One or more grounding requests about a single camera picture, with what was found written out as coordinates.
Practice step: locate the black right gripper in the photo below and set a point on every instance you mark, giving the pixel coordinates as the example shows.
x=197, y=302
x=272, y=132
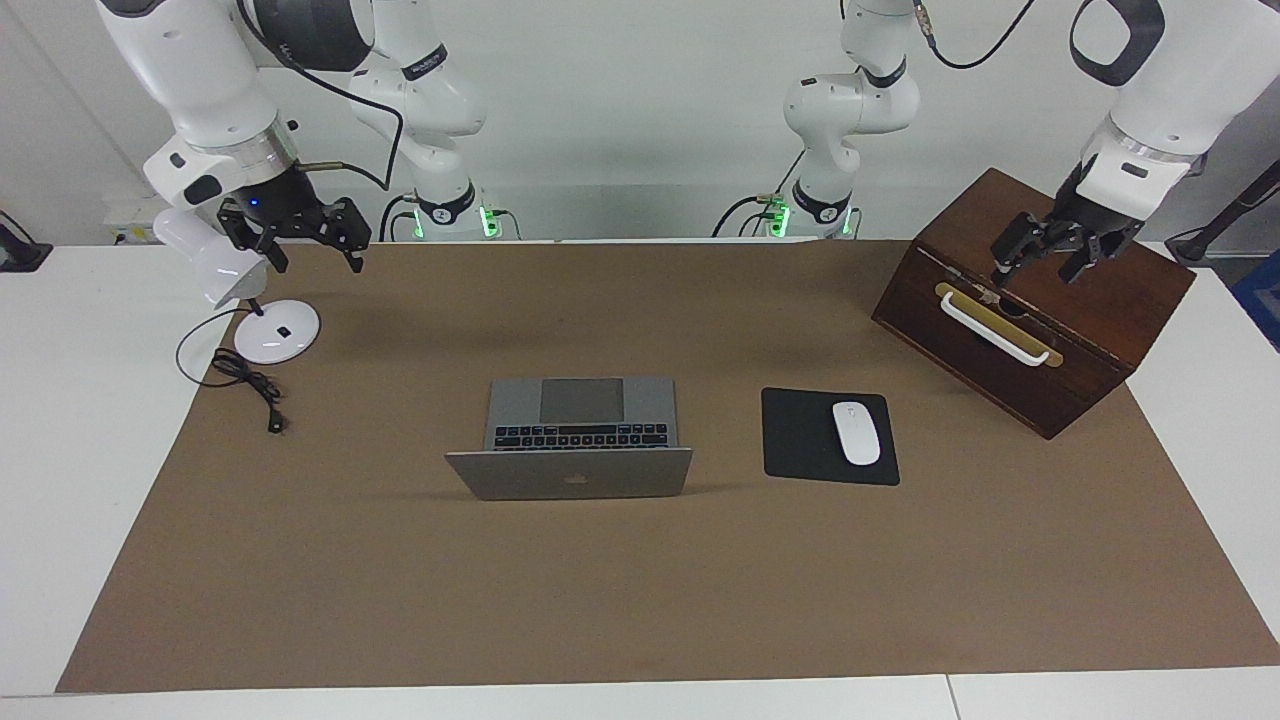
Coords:
x=275, y=205

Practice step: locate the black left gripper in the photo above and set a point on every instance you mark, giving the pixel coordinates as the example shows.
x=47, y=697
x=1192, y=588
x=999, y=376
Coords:
x=1090, y=215

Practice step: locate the grey aluminium laptop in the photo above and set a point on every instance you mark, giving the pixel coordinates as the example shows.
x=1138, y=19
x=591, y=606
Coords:
x=570, y=475

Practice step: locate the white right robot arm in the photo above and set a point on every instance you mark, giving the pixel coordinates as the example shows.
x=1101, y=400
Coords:
x=200, y=80

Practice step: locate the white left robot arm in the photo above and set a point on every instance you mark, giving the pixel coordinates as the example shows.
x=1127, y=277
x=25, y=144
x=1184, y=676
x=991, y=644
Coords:
x=850, y=100

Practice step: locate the dark brown wooden box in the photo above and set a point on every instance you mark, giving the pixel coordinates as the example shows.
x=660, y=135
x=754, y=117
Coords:
x=1080, y=290

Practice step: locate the white desk lamp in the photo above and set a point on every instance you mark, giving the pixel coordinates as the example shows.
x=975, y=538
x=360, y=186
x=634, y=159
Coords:
x=280, y=335

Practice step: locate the white power strip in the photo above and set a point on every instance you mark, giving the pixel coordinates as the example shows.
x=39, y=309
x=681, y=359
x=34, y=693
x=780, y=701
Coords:
x=125, y=215

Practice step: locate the black tripod leg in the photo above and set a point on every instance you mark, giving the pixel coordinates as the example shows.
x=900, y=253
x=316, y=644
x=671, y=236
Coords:
x=1230, y=210

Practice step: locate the white computer mouse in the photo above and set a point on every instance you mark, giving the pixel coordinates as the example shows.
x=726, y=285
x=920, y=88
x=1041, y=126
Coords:
x=856, y=435

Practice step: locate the black stand foot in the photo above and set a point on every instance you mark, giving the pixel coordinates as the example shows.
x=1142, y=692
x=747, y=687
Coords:
x=20, y=255

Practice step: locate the black mouse pad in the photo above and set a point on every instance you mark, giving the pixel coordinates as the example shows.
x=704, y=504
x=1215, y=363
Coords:
x=795, y=440

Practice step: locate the brown table mat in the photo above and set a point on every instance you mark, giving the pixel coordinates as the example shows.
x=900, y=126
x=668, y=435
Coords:
x=640, y=600

